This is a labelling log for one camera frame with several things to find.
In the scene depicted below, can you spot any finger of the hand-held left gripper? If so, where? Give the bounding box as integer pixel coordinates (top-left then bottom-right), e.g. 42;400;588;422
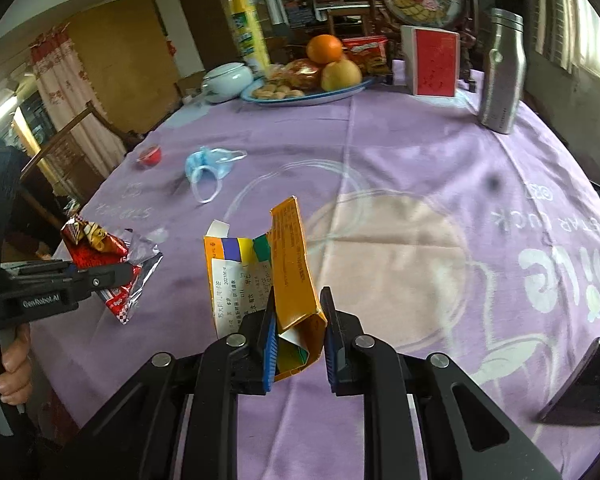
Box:
65;261;137;297

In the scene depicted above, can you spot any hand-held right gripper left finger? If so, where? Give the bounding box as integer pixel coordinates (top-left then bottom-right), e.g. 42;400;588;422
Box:
50;292;281;480

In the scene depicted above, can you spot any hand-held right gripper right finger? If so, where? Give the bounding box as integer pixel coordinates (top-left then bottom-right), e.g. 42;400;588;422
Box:
320;286;563;480

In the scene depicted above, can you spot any red foil snack wrapper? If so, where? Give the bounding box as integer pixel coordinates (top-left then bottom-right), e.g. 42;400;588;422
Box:
61;214;163;326

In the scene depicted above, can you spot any orange yellow cardboard carton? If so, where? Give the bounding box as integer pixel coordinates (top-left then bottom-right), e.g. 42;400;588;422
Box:
203;196;328;383

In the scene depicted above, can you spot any person's left hand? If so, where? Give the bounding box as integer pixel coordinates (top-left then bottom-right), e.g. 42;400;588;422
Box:
0;322;33;406

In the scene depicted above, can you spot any wooden armchair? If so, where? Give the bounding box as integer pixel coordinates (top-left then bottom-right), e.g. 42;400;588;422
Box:
20;102;131;231

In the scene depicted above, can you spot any blue face mask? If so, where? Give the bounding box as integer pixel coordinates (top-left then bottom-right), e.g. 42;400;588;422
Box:
185;146;248;206

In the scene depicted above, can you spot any white floral curtain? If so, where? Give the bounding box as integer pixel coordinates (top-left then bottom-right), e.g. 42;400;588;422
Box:
29;25;128;181

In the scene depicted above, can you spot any purple printed tablecloth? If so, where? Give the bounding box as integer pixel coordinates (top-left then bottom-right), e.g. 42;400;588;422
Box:
30;70;600;480

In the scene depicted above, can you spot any brown wooden wardrobe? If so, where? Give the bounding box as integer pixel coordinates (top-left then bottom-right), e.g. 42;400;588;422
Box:
65;0;181;136

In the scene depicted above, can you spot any white ceramic lidded pot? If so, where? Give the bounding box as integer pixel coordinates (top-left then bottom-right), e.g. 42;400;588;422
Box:
200;62;255;103

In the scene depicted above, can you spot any pile of small cookies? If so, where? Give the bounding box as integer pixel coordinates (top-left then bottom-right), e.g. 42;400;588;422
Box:
254;84;306;101

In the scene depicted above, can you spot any blue rimmed oval plate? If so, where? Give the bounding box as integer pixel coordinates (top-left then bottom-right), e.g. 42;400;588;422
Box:
240;76;377;107

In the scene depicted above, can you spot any black smartphone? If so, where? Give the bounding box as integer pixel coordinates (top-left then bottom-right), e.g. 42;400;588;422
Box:
537;337;600;427

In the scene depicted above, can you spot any yellow pear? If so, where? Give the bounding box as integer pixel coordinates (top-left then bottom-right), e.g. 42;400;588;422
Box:
321;60;363;92

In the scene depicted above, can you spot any wrapped pastry packet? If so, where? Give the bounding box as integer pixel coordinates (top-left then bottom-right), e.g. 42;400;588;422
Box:
284;58;326;92

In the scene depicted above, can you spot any yellow spray can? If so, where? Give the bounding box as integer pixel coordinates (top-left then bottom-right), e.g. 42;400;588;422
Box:
228;0;271;76

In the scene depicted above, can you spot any red snack packet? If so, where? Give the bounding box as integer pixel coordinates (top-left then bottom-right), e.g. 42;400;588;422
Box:
342;36;390;77

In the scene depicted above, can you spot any orange fruit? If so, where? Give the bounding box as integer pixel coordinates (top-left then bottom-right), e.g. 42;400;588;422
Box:
306;34;343;64

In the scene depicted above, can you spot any red and white box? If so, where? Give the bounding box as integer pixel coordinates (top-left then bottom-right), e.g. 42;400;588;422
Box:
400;25;462;97

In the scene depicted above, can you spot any silver metal flask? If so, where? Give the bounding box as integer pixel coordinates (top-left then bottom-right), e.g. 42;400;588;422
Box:
477;8;527;135

